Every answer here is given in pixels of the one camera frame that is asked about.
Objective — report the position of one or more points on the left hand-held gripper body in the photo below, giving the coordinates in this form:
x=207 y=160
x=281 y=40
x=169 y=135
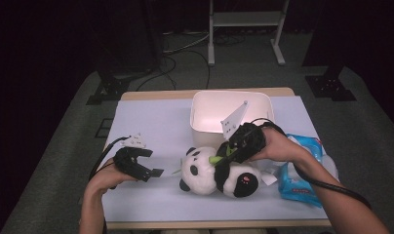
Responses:
x=126 y=161

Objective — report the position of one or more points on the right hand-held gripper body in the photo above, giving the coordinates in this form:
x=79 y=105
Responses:
x=248 y=143

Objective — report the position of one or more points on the panda plush toy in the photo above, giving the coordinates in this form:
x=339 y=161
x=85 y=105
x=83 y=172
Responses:
x=201 y=169

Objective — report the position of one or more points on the white wet wipe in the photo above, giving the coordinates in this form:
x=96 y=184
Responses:
x=269 y=177

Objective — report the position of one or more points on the white plastic bin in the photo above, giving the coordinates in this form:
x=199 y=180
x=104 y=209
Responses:
x=211 y=110

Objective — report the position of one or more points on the blue wet wipe packet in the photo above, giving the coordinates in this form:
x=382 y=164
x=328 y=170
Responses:
x=299 y=191

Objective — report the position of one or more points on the person's left hand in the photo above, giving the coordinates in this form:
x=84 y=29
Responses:
x=107 y=177

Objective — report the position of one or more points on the person's right hand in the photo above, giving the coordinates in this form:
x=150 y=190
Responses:
x=279 y=148

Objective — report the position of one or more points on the dark floor hatch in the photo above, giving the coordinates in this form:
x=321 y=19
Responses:
x=104 y=128

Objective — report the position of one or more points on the wooden table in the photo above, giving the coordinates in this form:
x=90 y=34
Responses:
x=152 y=95

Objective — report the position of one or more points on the black floor stand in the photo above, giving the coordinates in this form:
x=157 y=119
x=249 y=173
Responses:
x=110 y=87
x=330 y=86

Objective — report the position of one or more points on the white metal stand frame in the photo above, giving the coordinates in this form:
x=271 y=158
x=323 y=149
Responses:
x=244 y=19

